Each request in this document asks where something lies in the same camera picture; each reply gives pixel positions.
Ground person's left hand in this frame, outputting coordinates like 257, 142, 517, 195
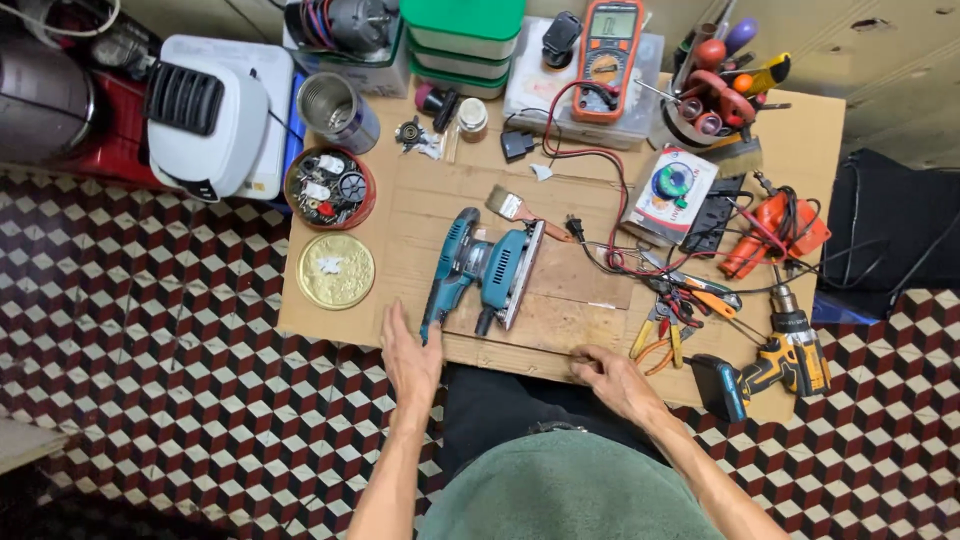
378, 300, 445, 412

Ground person's right hand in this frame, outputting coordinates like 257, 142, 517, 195
567, 345, 663, 423

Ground wooden board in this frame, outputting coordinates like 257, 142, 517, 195
441, 238, 637, 358

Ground person's black trousers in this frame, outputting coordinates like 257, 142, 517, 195
437, 363, 676, 481

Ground person's green shirt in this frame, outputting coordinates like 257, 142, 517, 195
416, 429, 727, 540

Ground teal electric sander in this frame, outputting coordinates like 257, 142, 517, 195
418, 207, 547, 348

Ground black power strip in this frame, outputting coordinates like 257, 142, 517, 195
678, 173, 748, 256

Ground black plug adaptor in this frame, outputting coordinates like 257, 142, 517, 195
500, 129, 537, 163

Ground brown cardboard sheet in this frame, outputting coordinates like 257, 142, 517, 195
276, 73, 848, 426

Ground flat bristle brush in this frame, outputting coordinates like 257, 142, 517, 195
703, 133, 765, 181

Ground small jar with white lid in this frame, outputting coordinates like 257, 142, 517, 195
456, 97, 490, 144

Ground gold round tin lid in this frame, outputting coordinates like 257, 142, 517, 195
295, 231, 376, 312

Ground clear plastic storage box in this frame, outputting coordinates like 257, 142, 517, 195
502, 15, 666, 152

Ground small black gear part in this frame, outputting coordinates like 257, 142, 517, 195
394, 115, 430, 156

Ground black and magenta part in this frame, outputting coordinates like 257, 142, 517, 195
414, 81, 461, 135

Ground tool holder with screwdrivers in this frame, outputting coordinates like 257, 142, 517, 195
636, 0, 794, 151

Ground orange digital multimeter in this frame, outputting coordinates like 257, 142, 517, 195
570, 0, 647, 126

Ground green lidded container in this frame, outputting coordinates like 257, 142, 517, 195
399, 0, 528, 61
406, 33, 515, 81
408, 56, 510, 101

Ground red round tin of parts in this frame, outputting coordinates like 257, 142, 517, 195
283, 144, 378, 231

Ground black battery pack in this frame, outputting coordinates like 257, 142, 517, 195
540, 10, 584, 73

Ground black bag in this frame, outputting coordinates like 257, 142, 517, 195
813, 147, 960, 320

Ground empty metal can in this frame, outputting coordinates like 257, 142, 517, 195
296, 72, 382, 156

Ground white cardboard box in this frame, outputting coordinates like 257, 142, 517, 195
282, 18, 411, 100

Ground grey electric motor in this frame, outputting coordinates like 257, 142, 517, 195
285, 0, 401, 55

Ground white appliance with black grille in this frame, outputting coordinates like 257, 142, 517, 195
145, 33, 296, 204

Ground red and grey vacuum cleaner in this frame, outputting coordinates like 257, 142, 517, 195
0, 0, 162, 190

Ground yellow handled pliers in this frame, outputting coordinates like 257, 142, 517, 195
627, 298, 686, 370

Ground orange handled pliers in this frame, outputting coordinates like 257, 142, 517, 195
643, 270, 745, 378

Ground wooden handled paintbrush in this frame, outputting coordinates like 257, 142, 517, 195
484, 184, 576, 244

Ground white solder wire box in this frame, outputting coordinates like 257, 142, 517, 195
620, 145, 720, 248

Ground yellow cordless drill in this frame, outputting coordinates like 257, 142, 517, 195
688, 282, 834, 426

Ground red test lead cable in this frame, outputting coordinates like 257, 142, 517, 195
541, 78, 789, 273

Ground orange corded power tool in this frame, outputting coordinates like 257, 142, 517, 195
717, 187, 833, 281

